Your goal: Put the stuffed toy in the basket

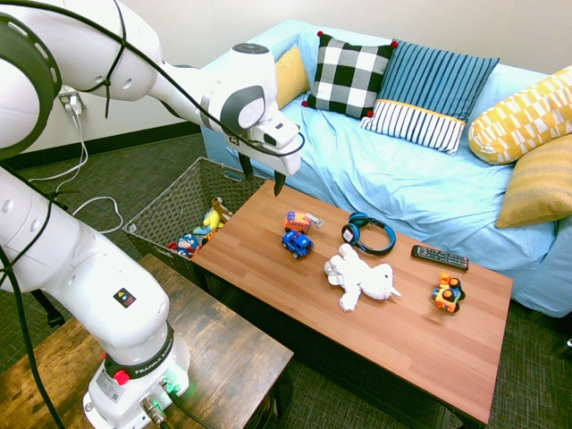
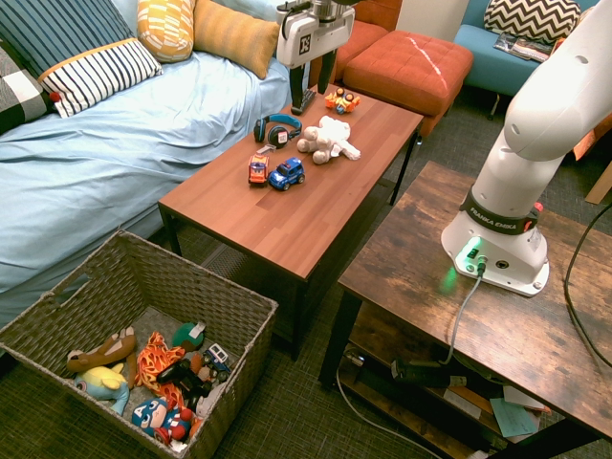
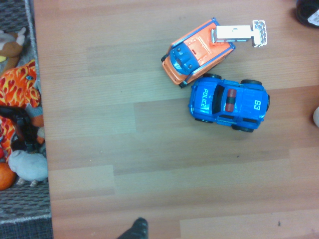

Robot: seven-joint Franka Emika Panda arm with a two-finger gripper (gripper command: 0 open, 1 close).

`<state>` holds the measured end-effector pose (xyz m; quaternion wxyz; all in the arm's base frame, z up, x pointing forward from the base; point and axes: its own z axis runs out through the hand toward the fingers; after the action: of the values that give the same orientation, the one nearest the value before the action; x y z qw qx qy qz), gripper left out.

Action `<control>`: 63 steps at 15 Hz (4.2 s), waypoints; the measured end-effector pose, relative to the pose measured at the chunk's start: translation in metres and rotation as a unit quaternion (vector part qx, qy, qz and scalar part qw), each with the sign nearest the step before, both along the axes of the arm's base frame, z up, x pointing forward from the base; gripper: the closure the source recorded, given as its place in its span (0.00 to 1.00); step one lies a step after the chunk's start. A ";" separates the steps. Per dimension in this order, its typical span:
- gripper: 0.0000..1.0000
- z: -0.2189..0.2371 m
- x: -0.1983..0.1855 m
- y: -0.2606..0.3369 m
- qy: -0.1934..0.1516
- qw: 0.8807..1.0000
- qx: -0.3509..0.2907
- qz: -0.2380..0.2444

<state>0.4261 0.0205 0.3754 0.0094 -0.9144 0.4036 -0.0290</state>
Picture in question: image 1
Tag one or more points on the orange yellow toy vehicle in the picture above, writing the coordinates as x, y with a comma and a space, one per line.
447, 297

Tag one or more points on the black remote control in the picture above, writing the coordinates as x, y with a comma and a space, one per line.
440, 258

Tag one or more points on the blue striped pillow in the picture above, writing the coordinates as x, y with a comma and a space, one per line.
429, 89

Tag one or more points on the light blue sofa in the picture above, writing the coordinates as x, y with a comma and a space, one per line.
402, 179

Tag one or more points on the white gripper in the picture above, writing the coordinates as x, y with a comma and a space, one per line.
277, 147

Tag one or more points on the wall power outlet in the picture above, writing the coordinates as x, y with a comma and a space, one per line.
70, 100

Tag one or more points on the orange toy truck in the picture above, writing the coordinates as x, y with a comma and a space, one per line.
298, 221

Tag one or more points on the Captain America plush toy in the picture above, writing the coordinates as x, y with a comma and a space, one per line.
187, 245

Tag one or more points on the black white checkered pillow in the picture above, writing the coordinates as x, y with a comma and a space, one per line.
348, 73

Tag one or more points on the rustic wooden side table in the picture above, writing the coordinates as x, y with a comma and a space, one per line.
223, 348

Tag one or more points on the brown plush toy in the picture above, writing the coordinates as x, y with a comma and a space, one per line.
220, 206

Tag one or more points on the yellow striped pillow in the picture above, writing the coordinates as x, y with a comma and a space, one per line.
540, 183

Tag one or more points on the yellow white patterned bolster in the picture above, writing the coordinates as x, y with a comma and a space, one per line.
518, 120

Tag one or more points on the blue black headphones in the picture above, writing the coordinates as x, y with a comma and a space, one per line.
350, 233

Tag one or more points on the plain yellow pillow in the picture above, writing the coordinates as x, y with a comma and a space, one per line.
290, 76

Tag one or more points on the wooden coffee table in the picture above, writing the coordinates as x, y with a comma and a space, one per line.
313, 344

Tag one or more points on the white stuffed animal toy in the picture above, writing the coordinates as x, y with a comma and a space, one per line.
362, 277

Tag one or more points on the yellow plush toy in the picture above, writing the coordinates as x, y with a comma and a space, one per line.
212, 220

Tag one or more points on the dark woven basket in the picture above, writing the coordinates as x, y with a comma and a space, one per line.
179, 201

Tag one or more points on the blue toy car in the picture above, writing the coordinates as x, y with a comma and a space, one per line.
297, 243

